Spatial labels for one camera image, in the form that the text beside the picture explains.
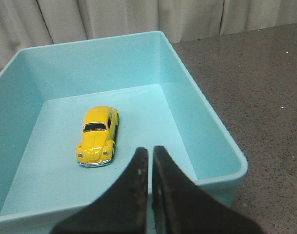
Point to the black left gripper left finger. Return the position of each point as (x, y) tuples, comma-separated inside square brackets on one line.
[(121, 209)]

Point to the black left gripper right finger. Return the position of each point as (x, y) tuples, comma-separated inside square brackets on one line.
[(181, 207)]

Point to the yellow toy beetle car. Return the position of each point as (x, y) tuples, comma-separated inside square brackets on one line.
[(98, 139)]

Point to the light blue storage box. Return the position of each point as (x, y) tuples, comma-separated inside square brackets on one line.
[(45, 93)]

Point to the white curtain backdrop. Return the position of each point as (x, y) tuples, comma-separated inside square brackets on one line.
[(29, 23)]

